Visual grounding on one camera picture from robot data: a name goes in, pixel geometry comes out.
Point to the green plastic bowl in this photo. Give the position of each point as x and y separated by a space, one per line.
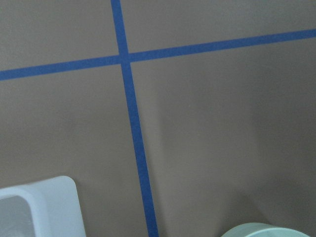
262 230

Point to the clear plastic bin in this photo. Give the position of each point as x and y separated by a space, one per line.
48 208

